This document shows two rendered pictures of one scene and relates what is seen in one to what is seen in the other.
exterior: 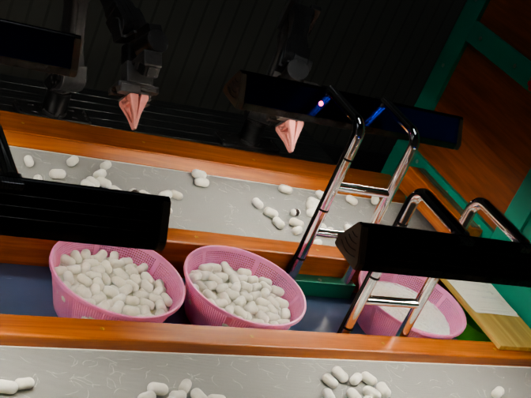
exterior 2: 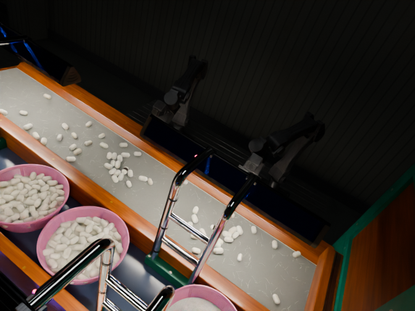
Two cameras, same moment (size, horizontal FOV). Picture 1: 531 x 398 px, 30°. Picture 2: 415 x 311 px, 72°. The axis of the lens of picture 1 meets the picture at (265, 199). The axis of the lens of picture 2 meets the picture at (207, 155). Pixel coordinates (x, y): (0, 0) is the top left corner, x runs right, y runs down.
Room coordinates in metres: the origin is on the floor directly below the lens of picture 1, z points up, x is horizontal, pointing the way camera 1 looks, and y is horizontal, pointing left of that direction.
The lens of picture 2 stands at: (1.66, -0.57, 1.62)
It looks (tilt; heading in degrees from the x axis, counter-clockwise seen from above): 38 degrees down; 52
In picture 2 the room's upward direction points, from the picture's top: 21 degrees clockwise
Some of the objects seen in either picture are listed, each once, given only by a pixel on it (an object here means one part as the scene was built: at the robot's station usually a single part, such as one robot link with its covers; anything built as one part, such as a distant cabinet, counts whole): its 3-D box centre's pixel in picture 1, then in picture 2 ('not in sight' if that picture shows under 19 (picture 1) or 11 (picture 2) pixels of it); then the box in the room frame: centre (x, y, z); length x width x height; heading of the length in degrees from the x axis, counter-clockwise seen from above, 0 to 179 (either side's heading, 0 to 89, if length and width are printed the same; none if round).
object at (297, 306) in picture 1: (238, 302); (85, 247); (1.74, -0.03, 0.72); 0.27 x 0.27 x 0.10
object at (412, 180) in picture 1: (438, 207); (323, 287); (2.42, -0.43, 0.83); 0.30 x 0.06 x 0.07; 34
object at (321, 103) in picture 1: (353, 109); (228, 173); (2.12, -0.10, 1.08); 0.62 x 0.08 x 0.07; 124
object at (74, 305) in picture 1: (111, 292); (27, 200); (1.58, 0.20, 0.72); 0.27 x 0.27 x 0.10
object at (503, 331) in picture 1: (483, 303); not in sight; (2.11, -0.58, 0.77); 0.33 x 0.15 x 0.01; 34
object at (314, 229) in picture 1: (335, 193); (198, 223); (2.06, -0.14, 0.90); 0.20 x 0.19 x 0.45; 124
